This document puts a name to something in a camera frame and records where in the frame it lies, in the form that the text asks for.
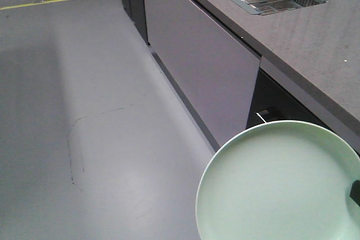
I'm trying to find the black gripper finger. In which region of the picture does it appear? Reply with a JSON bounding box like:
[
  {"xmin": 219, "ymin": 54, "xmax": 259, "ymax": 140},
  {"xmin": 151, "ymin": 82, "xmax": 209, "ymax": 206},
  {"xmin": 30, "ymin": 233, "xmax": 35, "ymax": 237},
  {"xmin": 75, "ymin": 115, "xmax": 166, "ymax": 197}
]
[{"xmin": 349, "ymin": 180, "xmax": 360, "ymax": 204}]

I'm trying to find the light green round plate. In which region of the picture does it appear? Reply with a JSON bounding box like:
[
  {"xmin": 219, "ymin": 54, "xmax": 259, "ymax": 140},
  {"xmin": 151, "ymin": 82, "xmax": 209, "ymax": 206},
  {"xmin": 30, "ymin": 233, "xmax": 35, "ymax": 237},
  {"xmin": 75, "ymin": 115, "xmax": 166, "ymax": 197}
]
[{"xmin": 195, "ymin": 120, "xmax": 359, "ymax": 239}]

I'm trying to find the grey kitchen cabinet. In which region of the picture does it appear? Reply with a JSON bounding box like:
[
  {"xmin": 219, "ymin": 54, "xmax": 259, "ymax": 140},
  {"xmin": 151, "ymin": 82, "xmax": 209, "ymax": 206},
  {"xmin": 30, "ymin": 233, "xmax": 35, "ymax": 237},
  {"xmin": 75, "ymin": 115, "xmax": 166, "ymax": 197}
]
[{"xmin": 145, "ymin": 0, "xmax": 259, "ymax": 148}]

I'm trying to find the teal wire dish rack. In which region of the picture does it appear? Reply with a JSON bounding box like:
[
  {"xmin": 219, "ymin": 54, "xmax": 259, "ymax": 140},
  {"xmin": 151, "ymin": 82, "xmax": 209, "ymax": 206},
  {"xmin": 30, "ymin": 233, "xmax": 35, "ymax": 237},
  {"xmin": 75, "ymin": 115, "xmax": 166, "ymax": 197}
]
[{"xmin": 230, "ymin": 0, "xmax": 328, "ymax": 16}]

